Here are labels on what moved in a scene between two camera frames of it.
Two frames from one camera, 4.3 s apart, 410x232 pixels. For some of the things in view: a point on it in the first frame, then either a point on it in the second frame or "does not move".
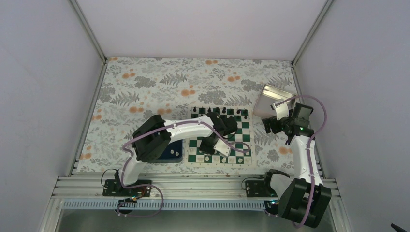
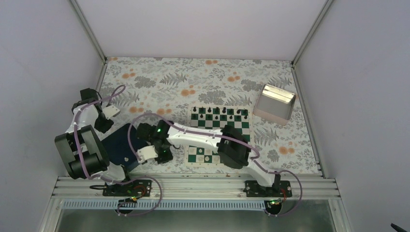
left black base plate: (110, 189) does not move
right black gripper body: (275, 129) -> (168, 155)
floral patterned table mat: (131, 89) does not move
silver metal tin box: (268, 95) does not move
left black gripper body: (204, 144) -> (99, 124)
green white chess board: (242, 152) does not move
